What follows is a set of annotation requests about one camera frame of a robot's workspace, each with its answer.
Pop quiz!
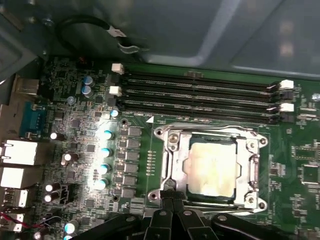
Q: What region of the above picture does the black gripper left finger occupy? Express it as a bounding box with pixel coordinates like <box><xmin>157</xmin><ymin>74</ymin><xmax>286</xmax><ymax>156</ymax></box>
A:
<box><xmin>72</xmin><ymin>190</ymin><xmax>175</xmax><ymax>240</ymax></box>

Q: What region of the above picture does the open PC case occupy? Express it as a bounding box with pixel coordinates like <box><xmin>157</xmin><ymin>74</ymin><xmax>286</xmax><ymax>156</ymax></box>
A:
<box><xmin>0</xmin><ymin>0</ymin><xmax>320</xmax><ymax>240</ymax></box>

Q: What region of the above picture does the silver-topped green CPU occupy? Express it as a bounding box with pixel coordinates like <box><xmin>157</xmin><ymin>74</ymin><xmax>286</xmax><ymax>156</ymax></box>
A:
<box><xmin>183</xmin><ymin>133</ymin><xmax>242</xmax><ymax>201</ymax></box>

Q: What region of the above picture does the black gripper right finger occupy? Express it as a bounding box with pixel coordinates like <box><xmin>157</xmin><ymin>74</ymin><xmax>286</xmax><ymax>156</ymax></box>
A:
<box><xmin>174</xmin><ymin>191</ymin><xmax>297</xmax><ymax>240</ymax></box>

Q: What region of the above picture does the black cable white label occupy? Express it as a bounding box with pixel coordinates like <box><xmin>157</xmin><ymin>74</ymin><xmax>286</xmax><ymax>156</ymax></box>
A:
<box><xmin>55</xmin><ymin>14</ymin><xmax>128</xmax><ymax>51</ymax></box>

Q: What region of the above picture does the silver rear port block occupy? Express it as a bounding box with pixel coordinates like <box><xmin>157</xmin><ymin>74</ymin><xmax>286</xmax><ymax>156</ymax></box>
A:
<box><xmin>0</xmin><ymin>166</ymin><xmax>33</xmax><ymax>189</ymax></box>
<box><xmin>0</xmin><ymin>139</ymin><xmax>39</xmax><ymax>166</ymax></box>

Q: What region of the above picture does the blue-topped capacitor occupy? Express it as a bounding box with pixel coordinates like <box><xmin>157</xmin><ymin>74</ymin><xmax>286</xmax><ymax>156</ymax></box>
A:
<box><xmin>96</xmin><ymin>177</ymin><xmax>110</xmax><ymax>191</ymax></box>
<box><xmin>102</xmin><ymin>129</ymin><xmax>116</xmax><ymax>141</ymax></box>
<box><xmin>98</xmin><ymin>163</ymin><xmax>111</xmax><ymax>175</ymax></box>
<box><xmin>100</xmin><ymin>147</ymin><xmax>114</xmax><ymax>158</ymax></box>

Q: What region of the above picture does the green motherboard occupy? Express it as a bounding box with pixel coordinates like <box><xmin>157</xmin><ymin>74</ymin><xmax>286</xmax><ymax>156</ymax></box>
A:
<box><xmin>9</xmin><ymin>56</ymin><xmax>320</xmax><ymax>240</ymax></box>

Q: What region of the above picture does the CPU socket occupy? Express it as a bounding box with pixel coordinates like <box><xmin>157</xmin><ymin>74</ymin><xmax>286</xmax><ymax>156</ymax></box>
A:
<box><xmin>147</xmin><ymin>123</ymin><xmax>270</xmax><ymax>216</ymax></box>

